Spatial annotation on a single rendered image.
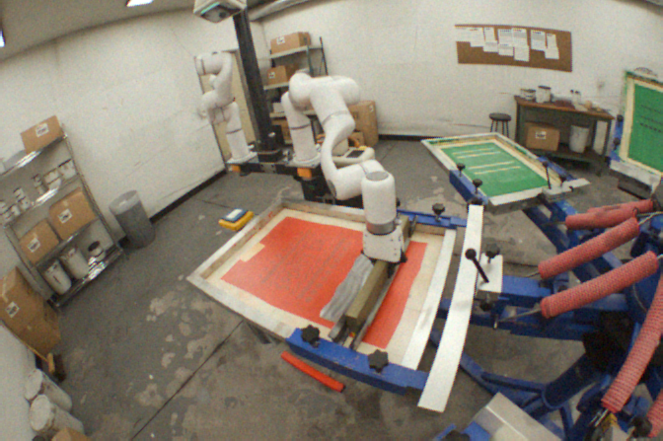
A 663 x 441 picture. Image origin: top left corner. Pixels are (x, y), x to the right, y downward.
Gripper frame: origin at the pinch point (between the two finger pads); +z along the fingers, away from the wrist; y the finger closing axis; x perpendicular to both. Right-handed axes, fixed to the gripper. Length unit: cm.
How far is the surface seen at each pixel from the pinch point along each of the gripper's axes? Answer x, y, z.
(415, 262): -10.5, -6.4, 6.0
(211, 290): 27, 47, 2
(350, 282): 3.8, 9.3, 5.2
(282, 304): 18.5, 24.4, 6.0
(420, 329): 14.2, -14.8, 2.6
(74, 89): -7, 368, -122
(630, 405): 30, -68, -2
